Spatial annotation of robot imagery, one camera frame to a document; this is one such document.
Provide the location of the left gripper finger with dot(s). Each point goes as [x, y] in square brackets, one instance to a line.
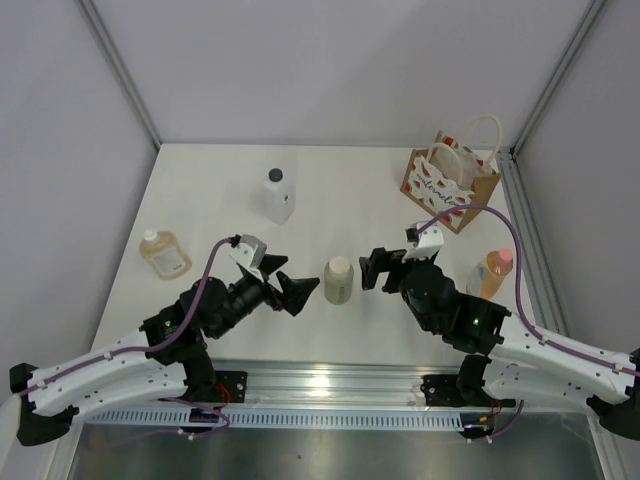
[295, 292]
[271, 263]

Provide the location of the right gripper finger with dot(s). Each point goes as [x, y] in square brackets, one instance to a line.
[369, 274]
[382, 260]

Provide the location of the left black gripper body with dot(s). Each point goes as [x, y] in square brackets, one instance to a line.
[246, 294]

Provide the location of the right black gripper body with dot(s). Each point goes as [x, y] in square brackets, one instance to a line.
[408, 266]

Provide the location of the olive bottle beige cap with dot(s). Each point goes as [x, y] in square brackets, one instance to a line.
[338, 280]

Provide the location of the orange bottle pink cap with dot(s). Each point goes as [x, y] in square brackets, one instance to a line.
[487, 277]

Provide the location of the white bottle black cap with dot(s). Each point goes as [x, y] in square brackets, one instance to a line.
[279, 196]

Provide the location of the amber soap bottle white cap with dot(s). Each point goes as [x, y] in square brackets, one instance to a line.
[162, 251]

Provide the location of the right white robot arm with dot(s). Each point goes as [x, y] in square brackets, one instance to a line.
[506, 358]

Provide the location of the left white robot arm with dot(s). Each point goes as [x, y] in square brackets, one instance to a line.
[166, 358]

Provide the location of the watermelon canvas bag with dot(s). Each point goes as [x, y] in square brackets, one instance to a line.
[450, 175]

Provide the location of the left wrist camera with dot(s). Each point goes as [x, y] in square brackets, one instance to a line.
[248, 252]

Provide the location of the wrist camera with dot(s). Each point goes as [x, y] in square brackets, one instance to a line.
[425, 242]
[248, 252]

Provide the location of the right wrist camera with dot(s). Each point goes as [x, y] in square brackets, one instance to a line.
[425, 242]

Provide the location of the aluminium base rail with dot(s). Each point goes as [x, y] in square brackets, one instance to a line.
[255, 384]

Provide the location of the white slotted cable duct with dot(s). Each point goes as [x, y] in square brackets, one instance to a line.
[414, 420]

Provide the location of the left aluminium frame post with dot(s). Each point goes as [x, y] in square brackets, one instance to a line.
[118, 68]

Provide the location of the aluminium frame post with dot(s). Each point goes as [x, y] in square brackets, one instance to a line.
[570, 53]
[118, 68]

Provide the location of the right aluminium frame post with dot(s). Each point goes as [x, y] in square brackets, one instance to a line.
[570, 53]

